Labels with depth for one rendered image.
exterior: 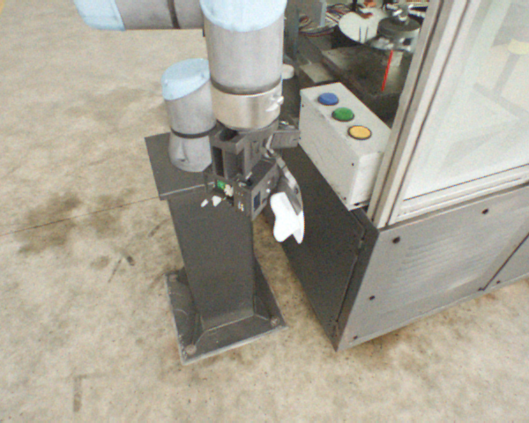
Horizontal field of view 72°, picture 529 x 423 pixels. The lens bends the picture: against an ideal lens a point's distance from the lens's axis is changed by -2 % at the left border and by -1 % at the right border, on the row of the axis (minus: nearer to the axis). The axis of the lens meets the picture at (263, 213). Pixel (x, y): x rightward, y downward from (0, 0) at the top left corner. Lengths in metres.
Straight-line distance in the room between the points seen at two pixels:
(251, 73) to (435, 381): 1.33
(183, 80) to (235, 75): 0.46
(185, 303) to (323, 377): 0.60
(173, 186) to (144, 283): 0.83
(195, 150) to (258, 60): 0.56
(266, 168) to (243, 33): 0.17
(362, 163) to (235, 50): 0.45
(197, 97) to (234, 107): 0.45
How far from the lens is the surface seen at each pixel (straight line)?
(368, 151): 0.75
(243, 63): 0.36
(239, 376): 1.41
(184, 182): 0.90
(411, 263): 1.07
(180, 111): 0.85
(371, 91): 1.06
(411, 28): 1.18
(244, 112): 0.39
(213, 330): 1.48
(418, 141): 0.69
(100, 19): 0.48
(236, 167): 0.44
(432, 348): 1.58
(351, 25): 1.18
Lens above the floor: 1.33
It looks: 47 degrees down
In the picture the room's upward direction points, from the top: straight up
